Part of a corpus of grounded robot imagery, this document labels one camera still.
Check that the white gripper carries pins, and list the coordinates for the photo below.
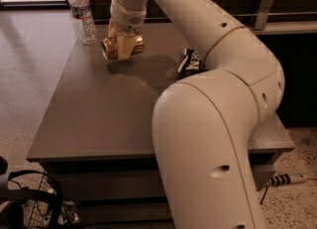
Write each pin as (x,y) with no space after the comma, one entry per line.
(127,17)

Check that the orange soda can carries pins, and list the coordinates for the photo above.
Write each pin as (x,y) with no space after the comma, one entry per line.
(110,47)

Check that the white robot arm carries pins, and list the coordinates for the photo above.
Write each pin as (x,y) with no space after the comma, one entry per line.
(202,124)

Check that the clear plastic water bottle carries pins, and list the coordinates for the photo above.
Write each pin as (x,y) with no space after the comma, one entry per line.
(83,18)

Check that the dark blue chip bag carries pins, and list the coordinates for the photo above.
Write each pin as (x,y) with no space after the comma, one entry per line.
(191,64)

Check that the grey drawer cabinet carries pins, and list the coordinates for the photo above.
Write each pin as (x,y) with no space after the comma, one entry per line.
(96,138)

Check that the white power strip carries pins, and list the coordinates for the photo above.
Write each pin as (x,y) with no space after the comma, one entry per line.
(284,179)

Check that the horizontal metal rail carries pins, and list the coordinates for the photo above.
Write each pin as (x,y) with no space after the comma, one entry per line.
(244,18)

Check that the right metal wall bracket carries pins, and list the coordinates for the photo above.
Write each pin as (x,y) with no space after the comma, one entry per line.
(262,14)

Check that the wire mesh basket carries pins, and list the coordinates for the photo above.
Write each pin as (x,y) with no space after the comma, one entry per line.
(46,208)

